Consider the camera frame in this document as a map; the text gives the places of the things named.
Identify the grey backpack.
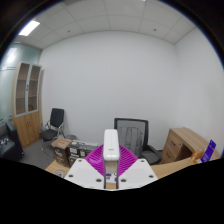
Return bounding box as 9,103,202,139
117,125,144,158

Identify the orange box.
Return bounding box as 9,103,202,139
191,149,204,163

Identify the black sofa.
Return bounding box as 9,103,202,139
0,120,25,163

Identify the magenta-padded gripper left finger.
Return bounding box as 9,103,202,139
63,144,106,190

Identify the small dark printed box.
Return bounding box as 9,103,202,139
69,140,99,158

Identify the purple upright box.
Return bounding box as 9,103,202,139
200,139,217,164

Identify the black mesh office chair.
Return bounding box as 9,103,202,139
113,117,162,166

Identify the wooden side desk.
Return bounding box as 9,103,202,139
160,126,221,165

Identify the white charger block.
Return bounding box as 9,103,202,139
102,128,121,190

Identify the black visitor chair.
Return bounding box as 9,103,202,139
39,107,66,158

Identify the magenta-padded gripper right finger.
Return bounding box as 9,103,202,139
116,144,159,191

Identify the ceiling light panel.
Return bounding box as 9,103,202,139
18,19,41,37

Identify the brown cardboard box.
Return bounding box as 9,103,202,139
50,137,73,167

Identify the wooden cabinet with glass doors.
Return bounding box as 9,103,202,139
11,60,44,149

